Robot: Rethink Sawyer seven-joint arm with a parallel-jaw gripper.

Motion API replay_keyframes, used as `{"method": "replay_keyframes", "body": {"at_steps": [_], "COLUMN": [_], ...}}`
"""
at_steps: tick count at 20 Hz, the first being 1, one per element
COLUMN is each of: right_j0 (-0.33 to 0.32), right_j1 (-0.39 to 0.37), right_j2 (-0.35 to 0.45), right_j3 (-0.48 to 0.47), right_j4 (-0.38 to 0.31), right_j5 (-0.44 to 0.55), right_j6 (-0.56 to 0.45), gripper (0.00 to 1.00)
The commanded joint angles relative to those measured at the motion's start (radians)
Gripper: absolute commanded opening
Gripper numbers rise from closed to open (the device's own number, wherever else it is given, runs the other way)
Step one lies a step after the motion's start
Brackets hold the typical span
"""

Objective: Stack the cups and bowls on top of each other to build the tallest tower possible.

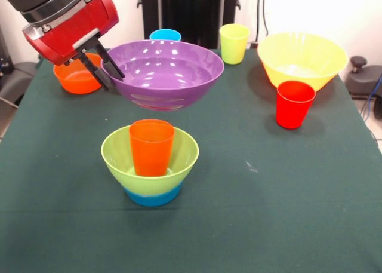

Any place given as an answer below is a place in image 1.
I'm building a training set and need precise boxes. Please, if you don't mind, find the dark grey chair base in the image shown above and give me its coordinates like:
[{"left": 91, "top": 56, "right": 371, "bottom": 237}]
[{"left": 0, "top": 61, "right": 38, "bottom": 106}]

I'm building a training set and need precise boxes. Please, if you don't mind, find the blue cup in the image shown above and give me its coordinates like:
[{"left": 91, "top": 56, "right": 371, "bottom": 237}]
[{"left": 149, "top": 29, "right": 182, "bottom": 42}]

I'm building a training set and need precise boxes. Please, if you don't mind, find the red cup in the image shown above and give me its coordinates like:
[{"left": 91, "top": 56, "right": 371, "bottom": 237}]
[{"left": 275, "top": 80, "right": 316, "bottom": 130}]

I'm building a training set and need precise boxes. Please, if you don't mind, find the black hanging cable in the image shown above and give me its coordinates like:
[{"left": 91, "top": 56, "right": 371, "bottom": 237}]
[{"left": 255, "top": 0, "right": 270, "bottom": 44}]

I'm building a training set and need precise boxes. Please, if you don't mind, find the black chair base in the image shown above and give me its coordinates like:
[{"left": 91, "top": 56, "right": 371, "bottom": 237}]
[{"left": 345, "top": 56, "right": 382, "bottom": 99}]

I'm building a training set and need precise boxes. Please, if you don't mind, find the dark green tablecloth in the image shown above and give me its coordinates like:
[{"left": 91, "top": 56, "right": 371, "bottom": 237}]
[{"left": 0, "top": 48, "right": 382, "bottom": 273}]

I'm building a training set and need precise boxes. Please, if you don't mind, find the orange bowl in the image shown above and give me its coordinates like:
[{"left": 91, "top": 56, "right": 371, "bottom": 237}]
[{"left": 53, "top": 53, "right": 104, "bottom": 94}]

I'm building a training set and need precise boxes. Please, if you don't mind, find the blue bowl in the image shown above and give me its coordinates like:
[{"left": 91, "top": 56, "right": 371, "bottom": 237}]
[{"left": 124, "top": 183, "right": 183, "bottom": 207}]

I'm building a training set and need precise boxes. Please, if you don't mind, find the large yellow bowl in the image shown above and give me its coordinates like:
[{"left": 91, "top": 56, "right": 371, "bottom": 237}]
[{"left": 257, "top": 31, "right": 349, "bottom": 92}]

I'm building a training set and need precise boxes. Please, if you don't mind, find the green bowl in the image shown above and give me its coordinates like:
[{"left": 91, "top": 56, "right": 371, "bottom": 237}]
[{"left": 100, "top": 125, "right": 200, "bottom": 196}]

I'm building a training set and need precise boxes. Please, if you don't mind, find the purple bowl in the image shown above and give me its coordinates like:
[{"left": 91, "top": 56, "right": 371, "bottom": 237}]
[{"left": 101, "top": 39, "right": 225, "bottom": 112}]

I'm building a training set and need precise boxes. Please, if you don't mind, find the orange cup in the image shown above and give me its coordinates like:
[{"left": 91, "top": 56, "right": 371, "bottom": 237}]
[{"left": 129, "top": 119, "right": 175, "bottom": 177}]

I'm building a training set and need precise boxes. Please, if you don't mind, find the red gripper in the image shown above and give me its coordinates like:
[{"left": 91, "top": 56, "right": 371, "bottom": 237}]
[{"left": 22, "top": 0, "right": 125, "bottom": 91}]

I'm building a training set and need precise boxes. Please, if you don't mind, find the lime green cup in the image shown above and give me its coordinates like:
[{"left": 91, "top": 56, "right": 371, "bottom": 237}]
[{"left": 219, "top": 23, "right": 251, "bottom": 65}]

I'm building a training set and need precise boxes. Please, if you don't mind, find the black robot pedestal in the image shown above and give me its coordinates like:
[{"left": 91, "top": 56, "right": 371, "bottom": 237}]
[{"left": 137, "top": 0, "right": 250, "bottom": 49}]

